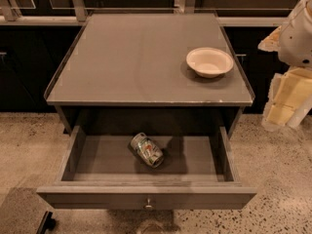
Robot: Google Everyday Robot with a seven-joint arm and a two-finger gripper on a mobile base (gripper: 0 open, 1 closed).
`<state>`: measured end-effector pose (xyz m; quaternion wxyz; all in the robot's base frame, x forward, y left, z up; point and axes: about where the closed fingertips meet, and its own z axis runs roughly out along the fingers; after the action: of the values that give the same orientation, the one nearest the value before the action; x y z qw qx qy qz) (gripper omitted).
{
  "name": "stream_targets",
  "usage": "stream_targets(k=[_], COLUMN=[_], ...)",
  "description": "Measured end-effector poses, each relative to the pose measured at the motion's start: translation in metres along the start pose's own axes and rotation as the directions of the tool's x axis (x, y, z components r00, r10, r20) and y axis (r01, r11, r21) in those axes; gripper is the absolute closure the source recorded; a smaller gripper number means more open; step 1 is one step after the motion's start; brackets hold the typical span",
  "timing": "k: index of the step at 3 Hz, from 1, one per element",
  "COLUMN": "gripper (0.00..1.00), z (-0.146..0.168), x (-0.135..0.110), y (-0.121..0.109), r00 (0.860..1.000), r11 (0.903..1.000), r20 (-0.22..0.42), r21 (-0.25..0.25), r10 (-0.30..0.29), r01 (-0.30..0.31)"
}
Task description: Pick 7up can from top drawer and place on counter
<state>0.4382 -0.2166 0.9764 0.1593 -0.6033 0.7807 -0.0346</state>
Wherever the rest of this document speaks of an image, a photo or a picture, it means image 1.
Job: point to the green 7up soda can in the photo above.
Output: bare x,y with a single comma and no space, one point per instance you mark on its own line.
147,150

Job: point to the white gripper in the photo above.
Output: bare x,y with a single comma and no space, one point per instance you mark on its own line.
296,43

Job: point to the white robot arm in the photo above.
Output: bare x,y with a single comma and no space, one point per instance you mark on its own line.
290,94

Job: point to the grey cabinet with counter top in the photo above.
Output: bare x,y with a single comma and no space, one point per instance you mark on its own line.
140,59

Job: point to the open grey top drawer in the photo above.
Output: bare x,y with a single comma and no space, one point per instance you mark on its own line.
103,172

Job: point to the white paper bowl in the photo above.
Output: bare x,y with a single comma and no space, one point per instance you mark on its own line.
209,62

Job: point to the round metal drawer knob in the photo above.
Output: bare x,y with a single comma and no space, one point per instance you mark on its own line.
148,206

